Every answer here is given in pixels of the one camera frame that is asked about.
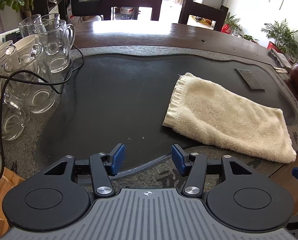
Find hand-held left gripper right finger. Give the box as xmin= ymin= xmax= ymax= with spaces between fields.
xmin=171 ymin=144 xmax=258 ymax=197

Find green palm plant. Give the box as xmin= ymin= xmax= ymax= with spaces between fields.
xmin=261 ymin=19 xmax=298 ymax=64

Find light wooden box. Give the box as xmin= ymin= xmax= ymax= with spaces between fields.
xmin=0 ymin=167 xmax=25 ymax=240

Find white ceramic cups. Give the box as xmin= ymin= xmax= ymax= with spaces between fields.
xmin=13 ymin=35 xmax=43 ymax=55

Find grey stone tea tray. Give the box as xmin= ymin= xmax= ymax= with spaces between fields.
xmin=0 ymin=46 xmax=298 ymax=190

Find black cable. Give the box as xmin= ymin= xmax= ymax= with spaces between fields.
xmin=0 ymin=44 xmax=85 ymax=185

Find white electric appliance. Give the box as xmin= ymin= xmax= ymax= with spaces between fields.
xmin=0 ymin=29 xmax=21 ymax=43

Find group of glass mugs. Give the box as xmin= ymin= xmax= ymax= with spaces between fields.
xmin=0 ymin=13 xmax=76 ymax=140

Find white ceramic cup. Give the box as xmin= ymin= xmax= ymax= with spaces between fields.
xmin=0 ymin=40 xmax=15 ymax=53

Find small green potted plant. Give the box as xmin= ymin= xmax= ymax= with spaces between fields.
xmin=224 ymin=12 xmax=242 ymax=34

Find dark storage shelf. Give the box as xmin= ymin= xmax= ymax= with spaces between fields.
xmin=47 ymin=0 xmax=70 ymax=22

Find dark carved stone plaque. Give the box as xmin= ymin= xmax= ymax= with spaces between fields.
xmin=234 ymin=68 xmax=265 ymax=91

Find low green plant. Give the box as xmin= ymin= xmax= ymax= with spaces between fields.
xmin=242 ymin=34 xmax=259 ymax=43

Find grey folded cloth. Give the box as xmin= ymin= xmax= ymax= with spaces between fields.
xmin=269 ymin=48 xmax=294 ymax=69

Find cream terry towel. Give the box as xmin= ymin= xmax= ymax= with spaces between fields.
xmin=162 ymin=72 xmax=297 ymax=164

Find plastic water bottle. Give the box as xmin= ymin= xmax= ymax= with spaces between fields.
xmin=120 ymin=6 xmax=136 ymax=20

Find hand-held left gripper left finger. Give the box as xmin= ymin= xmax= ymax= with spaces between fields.
xmin=40 ymin=143 xmax=126 ymax=198

